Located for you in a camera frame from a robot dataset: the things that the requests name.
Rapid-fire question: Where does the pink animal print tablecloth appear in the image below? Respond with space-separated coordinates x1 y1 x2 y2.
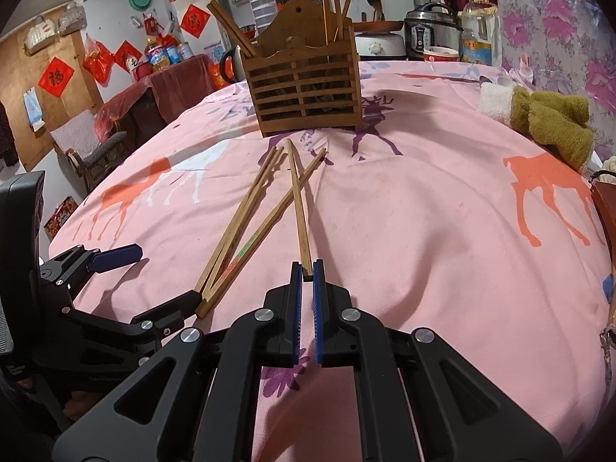
49 62 614 454

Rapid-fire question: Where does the white electric cooker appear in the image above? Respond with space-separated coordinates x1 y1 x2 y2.
355 32 407 60

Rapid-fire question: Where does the clear plastic oil jug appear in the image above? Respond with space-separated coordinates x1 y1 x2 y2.
459 0 502 67

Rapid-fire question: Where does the bamboo chopstick in bundle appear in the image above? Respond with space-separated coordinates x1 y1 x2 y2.
194 147 278 293

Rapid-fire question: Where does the white refrigerator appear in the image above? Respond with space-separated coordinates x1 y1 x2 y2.
169 0 231 56

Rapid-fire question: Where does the green printed bamboo chopstick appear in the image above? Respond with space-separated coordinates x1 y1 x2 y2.
195 148 327 319

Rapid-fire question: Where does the red white bowl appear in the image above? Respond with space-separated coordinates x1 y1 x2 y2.
423 46 459 62

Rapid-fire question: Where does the bamboo chopstick bundle right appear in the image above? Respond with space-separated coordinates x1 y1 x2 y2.
201 146 282 298

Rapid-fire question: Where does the brown frying pan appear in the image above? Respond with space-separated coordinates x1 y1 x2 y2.
353 21 404 33

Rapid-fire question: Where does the red cloth covered table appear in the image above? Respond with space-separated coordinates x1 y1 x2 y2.
94 54 215 142

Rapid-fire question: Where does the wooden utensil holder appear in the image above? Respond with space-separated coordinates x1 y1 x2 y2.
240 0 362 137

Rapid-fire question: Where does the dark wooden chair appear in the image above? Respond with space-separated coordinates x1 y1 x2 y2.
50 110 126 193

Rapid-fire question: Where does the steel electric kettle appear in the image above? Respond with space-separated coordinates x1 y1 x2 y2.
219 46 245 84

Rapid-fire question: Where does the silver electric pressure cooker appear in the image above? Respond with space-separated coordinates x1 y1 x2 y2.
404 2 462 60

